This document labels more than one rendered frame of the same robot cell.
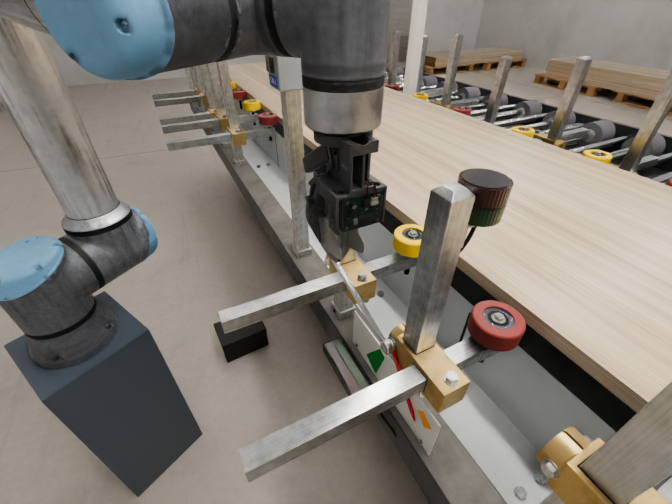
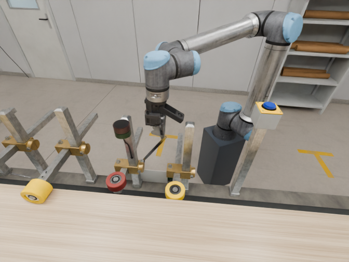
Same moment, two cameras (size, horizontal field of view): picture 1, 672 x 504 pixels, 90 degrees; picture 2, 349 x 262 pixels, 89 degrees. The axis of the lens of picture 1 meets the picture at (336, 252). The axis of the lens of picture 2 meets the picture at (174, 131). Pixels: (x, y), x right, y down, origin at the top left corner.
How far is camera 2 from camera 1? 97 cm
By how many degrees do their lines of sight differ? 86
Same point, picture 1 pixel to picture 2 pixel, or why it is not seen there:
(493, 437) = not seen: hidden behind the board
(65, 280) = (225, 116)
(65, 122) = (256, 85)
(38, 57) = (265, 65)
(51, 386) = (207, 129)
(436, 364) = (124, 162)
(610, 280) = (79, 249)
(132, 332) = (220, 143)
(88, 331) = (218, 130)
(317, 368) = not seen: hidden behind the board
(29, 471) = not seen: hidden behind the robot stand
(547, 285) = (107, 213)
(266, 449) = (138, 130)
